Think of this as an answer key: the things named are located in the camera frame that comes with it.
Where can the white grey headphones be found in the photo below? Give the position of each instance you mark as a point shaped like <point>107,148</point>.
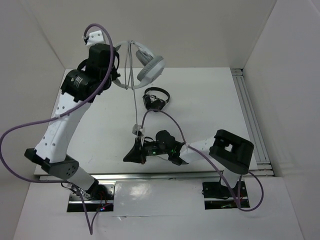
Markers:
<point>153,65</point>

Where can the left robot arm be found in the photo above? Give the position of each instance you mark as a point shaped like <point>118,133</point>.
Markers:
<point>51,152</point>

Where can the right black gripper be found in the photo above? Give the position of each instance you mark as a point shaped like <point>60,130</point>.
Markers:
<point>137,154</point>

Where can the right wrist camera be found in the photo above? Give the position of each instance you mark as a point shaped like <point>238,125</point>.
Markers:
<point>139,132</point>

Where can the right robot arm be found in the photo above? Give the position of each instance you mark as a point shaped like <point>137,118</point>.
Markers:
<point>233,152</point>

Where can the aluminium front rail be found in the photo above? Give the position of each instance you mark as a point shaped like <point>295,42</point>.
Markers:
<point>155,176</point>

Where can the black headphones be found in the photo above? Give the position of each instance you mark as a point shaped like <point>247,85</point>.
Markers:
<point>152,102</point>

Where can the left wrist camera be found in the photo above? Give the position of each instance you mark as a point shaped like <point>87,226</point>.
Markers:
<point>94,38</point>

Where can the aluminium right side rail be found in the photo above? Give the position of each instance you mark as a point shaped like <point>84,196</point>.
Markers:
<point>255,135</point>

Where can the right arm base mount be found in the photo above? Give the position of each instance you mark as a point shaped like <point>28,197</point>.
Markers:
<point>218,197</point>

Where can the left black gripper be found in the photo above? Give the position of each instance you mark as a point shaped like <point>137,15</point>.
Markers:
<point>115,74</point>

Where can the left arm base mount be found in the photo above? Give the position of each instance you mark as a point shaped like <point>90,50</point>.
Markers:
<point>102,200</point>

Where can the aluminium rail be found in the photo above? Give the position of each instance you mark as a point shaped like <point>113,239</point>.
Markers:
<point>255,135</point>
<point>155,176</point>

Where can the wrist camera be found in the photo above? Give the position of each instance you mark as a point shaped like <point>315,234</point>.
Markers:
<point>139,132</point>
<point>94,38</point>

